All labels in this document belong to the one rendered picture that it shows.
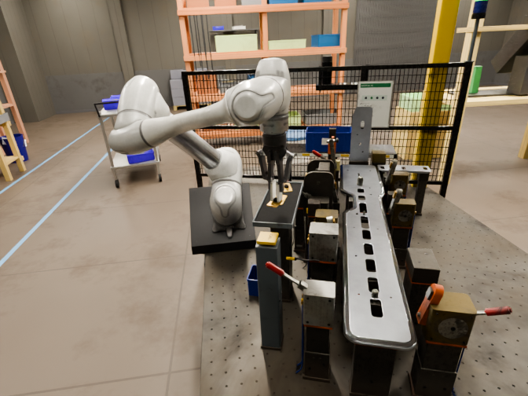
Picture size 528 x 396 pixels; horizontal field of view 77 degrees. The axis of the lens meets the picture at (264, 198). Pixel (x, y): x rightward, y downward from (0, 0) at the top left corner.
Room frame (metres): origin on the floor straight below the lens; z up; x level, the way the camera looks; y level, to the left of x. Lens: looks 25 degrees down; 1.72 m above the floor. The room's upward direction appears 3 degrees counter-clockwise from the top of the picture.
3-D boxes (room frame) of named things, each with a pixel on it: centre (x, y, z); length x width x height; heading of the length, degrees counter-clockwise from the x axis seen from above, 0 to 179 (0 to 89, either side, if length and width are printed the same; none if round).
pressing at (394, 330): (1.27, -0.44, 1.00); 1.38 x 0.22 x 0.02; 167
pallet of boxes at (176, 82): (10.42, 2.03, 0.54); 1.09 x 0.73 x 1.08; 96
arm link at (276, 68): (1.01, -0.04, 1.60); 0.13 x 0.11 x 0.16; 162
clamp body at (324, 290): (0.76, -0.13, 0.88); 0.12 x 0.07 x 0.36; 77
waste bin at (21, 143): (5.69, 4.32, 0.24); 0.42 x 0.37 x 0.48; 5
